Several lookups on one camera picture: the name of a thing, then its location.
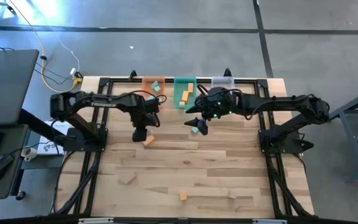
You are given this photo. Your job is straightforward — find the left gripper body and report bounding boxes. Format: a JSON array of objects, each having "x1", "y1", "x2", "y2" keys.
[{"x1": 131, "y1": 104, "x2": 161, "y2": 131}]

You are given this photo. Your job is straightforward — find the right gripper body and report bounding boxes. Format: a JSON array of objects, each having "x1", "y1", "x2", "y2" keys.
[{"x1": 195, "y1": 86, "x2": 241, "y2": 120}]

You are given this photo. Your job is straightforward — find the clear plastic bin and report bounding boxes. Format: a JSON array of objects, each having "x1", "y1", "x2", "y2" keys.
[{"x1": 211, "y1": 76, "x2": 236, "y2": 90}]

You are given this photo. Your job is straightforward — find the teal plastic bin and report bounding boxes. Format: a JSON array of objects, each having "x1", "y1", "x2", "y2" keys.
[{"x1": 173, "y1": 76, "x2": 198, "y2": 110}]

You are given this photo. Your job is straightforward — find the orange plastic bin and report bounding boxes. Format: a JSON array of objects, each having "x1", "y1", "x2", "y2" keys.
[{"x1": 141, "y1": 76, "x2": 166, "y2": 110}]

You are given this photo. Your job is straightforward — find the large natural wood block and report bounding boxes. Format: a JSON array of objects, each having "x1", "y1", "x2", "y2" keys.
[{"x1": 117, "y1": 170, "x2": 137, "y2": 185}]

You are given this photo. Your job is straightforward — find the white printed sheet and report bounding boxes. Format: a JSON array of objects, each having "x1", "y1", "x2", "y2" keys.
[{"x1": 37, "y1": 120, "x2": 74, "y2": 156}]

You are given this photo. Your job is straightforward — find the white mug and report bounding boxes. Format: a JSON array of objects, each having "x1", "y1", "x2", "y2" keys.
[{"x1": 21, "y1": 146, "x2": 39, "y2": 162}]

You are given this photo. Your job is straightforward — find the black aluminium table frame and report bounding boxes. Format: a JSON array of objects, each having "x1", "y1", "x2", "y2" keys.
[{"x1": 50, "y1": 77, "x2": 315, "y2": 218}]

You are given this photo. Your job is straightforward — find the white cable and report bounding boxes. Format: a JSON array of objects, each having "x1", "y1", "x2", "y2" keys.
[{"x1": 47, "y1": 26, "x2": 81, "y2": 74}]

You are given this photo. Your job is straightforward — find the silver metal bracket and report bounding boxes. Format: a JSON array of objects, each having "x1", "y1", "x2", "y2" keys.
[
  {"x1": 252, "y1": 218, "x2": 288, "y2": 224},
  {"x1": 78, "y1": 217, "x2": 114, "y2": 224}
]

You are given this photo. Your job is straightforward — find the yellow cable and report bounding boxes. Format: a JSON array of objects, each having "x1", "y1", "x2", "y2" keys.
[{"x1": 7, "y1": 0, "x2": 83, "y2": 94}]

